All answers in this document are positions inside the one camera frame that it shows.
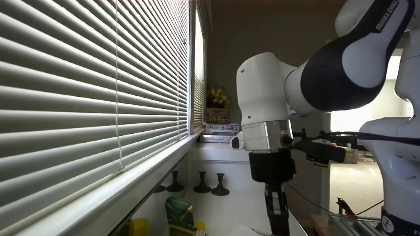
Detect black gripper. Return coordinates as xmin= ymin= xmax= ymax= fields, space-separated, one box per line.
xmin=249 ymin=149 xmax=295 ymax=236

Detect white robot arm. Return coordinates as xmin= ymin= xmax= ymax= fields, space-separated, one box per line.
xmin=235 ymin=0 xmax=420 ymax=236

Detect yellow cup near window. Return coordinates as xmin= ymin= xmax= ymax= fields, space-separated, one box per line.
xmin=128 ymin=217 xmax=148 ymax=236

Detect black candlestick right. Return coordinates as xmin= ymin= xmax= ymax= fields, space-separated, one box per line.
xmin=211 ymin=173 xmax=229 ymax=195

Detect black candlestick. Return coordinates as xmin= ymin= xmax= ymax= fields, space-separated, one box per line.
xmin=211 ymin=173 xmax=229 ymax=195
xmin=165 ymin=170 xmax=183 ymax=193
xmin=194 ymin=172 xmax=211 ymax=193

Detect black candlestick middle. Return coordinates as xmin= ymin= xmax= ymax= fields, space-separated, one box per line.
xmin=194 ymin=172 xmax=211 ymax=193

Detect stack of books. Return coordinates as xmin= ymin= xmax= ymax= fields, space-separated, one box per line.
xmin=200 ymin=123 xmax=240 ymax=143

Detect green yellow crayon box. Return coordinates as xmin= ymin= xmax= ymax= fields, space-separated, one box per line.
xmin=165 ymin=196 xmax=207 ymax=236

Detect black candlestick left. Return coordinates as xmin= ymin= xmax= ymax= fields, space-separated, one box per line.
xmin=165 ymin=170 xmax=183 ymax=193

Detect yellow flower pot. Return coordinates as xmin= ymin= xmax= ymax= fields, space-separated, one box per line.
xmin=206 ymin=88 xmax=229 ymax=123

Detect white window blinds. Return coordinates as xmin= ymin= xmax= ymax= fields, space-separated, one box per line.
xmin=0 ymin=0 xmax=194 ymax=236

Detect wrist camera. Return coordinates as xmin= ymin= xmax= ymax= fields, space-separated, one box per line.
xmin=292 ymin=130 xmax=345 ymax=165

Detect black cable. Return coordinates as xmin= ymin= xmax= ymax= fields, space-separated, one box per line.
xmin=286 ymin=130 xmax=420 ymax=220

